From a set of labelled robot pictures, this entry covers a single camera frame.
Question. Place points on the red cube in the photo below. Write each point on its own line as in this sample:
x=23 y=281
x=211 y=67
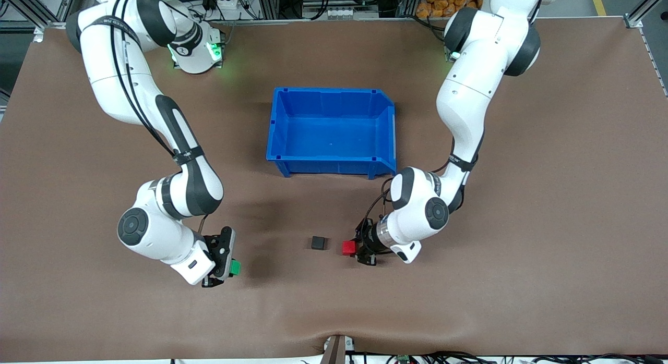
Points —
x=348 y=248

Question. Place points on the green cube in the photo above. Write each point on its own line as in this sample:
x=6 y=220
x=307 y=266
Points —
x=236 y=268

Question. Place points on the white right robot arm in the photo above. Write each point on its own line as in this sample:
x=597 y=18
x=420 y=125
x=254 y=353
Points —
x=99 y=67

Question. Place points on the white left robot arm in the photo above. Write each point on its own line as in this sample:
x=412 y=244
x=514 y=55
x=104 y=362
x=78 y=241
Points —
x=469 y=93

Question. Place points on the black cube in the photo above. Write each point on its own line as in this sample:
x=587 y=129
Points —
x=318 y=243

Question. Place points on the brown table mat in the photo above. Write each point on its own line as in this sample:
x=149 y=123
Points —
x=313 y=301

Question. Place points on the blue plastic storage bin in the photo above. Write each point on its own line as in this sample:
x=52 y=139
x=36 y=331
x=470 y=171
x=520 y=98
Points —
x=334 y=134

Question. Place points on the small green circuit board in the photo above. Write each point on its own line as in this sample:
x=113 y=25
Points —
x=402 y=359

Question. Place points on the white terminal block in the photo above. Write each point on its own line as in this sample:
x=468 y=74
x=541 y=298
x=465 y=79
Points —
x=347 y=13

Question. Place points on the white power strip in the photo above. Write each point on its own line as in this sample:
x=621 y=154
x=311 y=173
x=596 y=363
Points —
x=229 y=9

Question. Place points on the pile of orange bags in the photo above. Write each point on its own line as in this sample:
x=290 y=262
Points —
x=438 y=4

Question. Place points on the metal clamp bracket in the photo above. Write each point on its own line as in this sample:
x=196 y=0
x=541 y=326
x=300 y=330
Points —
x=336 y=351

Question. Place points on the aluminium table edge rail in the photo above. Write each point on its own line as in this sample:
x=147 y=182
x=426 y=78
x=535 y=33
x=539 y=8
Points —
x=313 y=19

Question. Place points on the aluminium frame strut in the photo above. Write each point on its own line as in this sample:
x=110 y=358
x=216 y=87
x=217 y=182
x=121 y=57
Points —
x=42 y=7
x=644 y=7

